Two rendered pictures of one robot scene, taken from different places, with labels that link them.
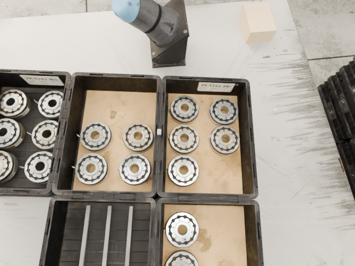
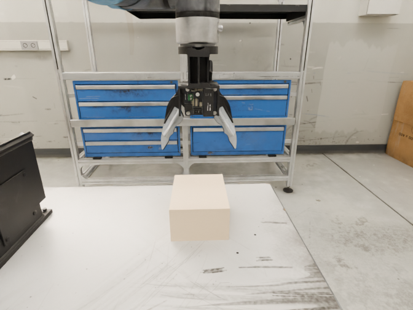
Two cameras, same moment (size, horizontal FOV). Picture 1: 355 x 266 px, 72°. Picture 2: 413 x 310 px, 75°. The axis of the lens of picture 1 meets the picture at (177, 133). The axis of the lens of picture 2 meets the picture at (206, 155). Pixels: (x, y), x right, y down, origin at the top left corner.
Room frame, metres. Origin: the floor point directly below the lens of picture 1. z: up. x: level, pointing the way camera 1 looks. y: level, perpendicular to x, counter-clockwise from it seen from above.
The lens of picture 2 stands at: (0.37, -0.43, 1.06)
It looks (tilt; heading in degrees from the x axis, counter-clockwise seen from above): 21 degrees down; 13
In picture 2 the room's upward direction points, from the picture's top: straight up
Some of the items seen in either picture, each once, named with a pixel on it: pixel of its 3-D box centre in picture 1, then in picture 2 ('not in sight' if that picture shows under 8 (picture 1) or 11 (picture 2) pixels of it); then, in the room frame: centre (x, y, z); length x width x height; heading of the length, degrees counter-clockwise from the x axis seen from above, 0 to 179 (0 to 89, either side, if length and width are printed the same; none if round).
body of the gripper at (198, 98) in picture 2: not in sight; (198, 82); (0.86, -0.30, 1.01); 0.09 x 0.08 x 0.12; 16
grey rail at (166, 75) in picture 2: not in sight; (183, 75); (2.24, 0.17, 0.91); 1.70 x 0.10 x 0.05; 106
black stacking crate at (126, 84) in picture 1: (114, 135); not in sight; (0.21, 0.21, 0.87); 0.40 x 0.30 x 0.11; 7
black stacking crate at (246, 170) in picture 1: (204, 138); not in sight; (0.25, -0.09, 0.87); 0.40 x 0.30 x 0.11; 7
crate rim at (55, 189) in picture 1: (111, 131); not in sight; (0.21, 0.21, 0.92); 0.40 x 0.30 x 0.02; 7
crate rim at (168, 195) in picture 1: (206, 133); not in sight; (0.25, -0.09, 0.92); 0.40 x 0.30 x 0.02; 7
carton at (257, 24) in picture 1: (257, 22); (199, 204); (0.89, -0.29, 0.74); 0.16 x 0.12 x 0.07; 15
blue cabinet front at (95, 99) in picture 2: not in sight; (129, 120); (2.10, 0.55, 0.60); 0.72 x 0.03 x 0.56; 106
